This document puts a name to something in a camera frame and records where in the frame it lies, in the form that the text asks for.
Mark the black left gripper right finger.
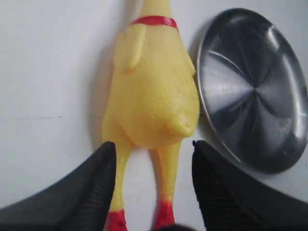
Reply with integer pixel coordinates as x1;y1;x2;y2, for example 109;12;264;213
192;141;308;231

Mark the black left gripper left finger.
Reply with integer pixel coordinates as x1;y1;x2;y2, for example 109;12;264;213
0;142;116;231

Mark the yellow rubber chicken toy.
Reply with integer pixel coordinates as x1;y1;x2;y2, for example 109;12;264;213
102;0;200;231

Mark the round stainless steel plate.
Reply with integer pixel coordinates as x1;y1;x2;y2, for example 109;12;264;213
197;8;308;174

